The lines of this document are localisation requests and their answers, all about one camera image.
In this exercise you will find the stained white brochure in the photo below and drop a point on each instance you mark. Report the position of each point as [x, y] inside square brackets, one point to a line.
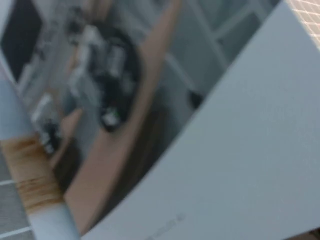
[37, 180]

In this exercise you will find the AgileX robot brochure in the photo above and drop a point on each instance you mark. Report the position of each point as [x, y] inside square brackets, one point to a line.
[225, 150]

